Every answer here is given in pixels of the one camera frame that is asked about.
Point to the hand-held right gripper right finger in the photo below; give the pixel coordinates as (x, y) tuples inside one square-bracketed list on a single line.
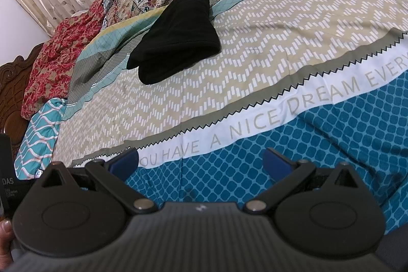
[(279, 163)]

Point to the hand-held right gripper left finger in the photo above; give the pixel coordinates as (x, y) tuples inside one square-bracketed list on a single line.
[(124, 163)]

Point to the black pants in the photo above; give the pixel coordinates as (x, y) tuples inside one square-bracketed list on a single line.
[(178, 45)]

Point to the person's left hand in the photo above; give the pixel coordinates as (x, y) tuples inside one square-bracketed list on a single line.
[(4, 238)]

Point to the teal wavy striped pillow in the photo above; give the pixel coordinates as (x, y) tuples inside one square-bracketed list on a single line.
[(38, 138)]

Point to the carved wooden headboard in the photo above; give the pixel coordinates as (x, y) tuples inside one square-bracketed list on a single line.
[(12, 84)]

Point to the printed patterned bedsheet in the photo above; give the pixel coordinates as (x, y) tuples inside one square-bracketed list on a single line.
[(255, 52)]

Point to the red floral patchwork quilt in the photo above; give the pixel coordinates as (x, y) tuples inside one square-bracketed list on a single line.
[(57, 61)]

